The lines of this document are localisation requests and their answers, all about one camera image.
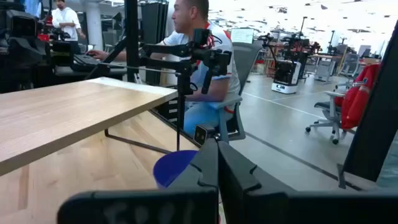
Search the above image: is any computer monitor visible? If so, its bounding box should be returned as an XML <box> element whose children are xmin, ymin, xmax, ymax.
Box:
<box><xmin>230</xmin><ymin>28</ymin><xmax>254</xmax><ymax>45</ymax></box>

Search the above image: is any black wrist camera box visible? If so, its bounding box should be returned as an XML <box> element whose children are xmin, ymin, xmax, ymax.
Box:
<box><xmin>193</xmin><ymin>28</ymin><xmax>211</xmax><ymax>48</ymax></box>

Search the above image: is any white office chair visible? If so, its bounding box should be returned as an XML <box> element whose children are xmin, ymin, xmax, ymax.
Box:
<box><xmin>305</xmin><ymin>91</ymin><xmax>357</xmax><ymax>146</ymax></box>

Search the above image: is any red jacket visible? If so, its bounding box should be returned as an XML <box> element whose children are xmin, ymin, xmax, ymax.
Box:
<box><xmin>334</xmin><ymin>63</ymin><xmax>382</xmax><ymax>130</ymax></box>

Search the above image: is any person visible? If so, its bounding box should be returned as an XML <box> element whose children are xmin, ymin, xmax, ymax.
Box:
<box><xmin>51</xmin><ymin>0</ymin><xmax>86</xmax><ymax>43</ymax></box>
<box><xmin>86</xmin><ymin>0</ymin><xmax>242</xmax><ymax>138</ymax></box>

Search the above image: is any black keyboard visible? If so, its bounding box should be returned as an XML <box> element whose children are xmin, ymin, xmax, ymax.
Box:
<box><xmin>70</xmin><ymin>54</ymin><xmax>103</xmax><ymax>71</ymax></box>

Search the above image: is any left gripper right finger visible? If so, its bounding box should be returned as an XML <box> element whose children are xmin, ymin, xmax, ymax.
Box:
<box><xmin>218</xmin><ymin>140</ymin><xmax>398</xmax><ymax>224</ymax></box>

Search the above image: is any wooden desk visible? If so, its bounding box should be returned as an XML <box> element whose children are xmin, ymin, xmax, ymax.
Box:
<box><xmin>310</xmin><ymin>54</ymin><xmax>343</xmax><ymax>84</ymax></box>

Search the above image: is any black metal shelf leg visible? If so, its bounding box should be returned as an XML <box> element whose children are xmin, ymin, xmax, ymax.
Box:
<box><xmin>104</xmin><ymin>93</ymin><xmax>187</xmax><ymax>155</ymax></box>

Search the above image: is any small black camera box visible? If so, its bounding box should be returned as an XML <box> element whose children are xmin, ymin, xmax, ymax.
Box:
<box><xmin>193</xmin><ymin>124</ymin><xmax>208</xmax><ymax>146</ymax></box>

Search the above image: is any wooden raised shelf board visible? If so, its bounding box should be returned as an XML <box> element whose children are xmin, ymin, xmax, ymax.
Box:
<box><xmin>0</xmin><ymin>77</ymin><xmax>178</xmax><ymax>177</ymax></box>

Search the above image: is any black partition panel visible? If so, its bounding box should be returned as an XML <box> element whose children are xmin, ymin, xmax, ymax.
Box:
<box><xmin>139</xmin><ymin>0</ymin><xmax>169</xmax><ymax>85</ymax></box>

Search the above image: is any white black mobile robot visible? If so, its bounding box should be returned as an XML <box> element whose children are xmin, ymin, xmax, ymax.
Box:
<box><xmin>271</xmin><ymin>58</ymin><xmax>302</xmax><ymax>95</ymax></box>

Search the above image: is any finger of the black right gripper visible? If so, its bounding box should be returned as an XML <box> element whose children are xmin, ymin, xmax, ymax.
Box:
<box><xmin>201</xmin><ymin>69</ymin><xmax>215</xmax><ymax>95</ymax></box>

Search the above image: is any black drawer cabinet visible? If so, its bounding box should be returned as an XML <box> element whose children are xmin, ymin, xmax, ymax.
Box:
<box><xmin>154</xmin><ymin>96</ymin><xmax>185</xmax><ymax>127</ymax></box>

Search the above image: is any white round column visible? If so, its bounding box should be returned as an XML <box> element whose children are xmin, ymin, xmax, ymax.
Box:
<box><xmin>82</xmin><ymin>0</ymin><xmax>104</xmax><ymax>51</ymax></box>

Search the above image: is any black table edge rail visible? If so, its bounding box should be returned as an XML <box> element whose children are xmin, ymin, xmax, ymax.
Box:
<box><xmin>148</xmin><ymin>108</ymin><xmax>201</xmax><ymax>149</ymax></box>

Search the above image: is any black frame post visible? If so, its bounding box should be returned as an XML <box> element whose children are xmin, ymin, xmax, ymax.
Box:
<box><xmin>124</xmin><ymin>0</ymin><xmax>139</xmax><ymax>83</ymax></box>
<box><xmin>337</xmin><ymin>21</ymin><xmax>398</xmax><ymax>190</ymax></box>

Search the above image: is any grey office chair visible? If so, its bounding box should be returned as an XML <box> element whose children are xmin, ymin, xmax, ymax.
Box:
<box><xmin>207</xmin><ymin>40</ymin><xmax>264</xmax><ymax>142</ymax></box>

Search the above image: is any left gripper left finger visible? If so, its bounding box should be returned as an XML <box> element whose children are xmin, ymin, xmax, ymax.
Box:
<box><xmin>57</xmin><ymin>138</ymin><xmax>220</xmax><ymax>224</ymax></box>

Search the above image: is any purple mini bowl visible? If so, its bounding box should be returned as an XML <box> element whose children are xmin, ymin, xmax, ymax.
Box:
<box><xmin>152</xmin><ymin>149</ymin><xmax>199</xmax><ymax>189</ymax></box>

